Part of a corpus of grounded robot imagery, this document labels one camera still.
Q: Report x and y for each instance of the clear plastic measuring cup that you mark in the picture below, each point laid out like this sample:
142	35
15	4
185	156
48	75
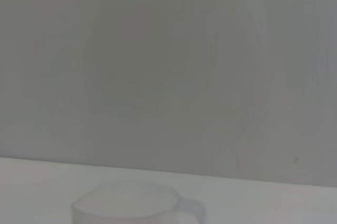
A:
126	208

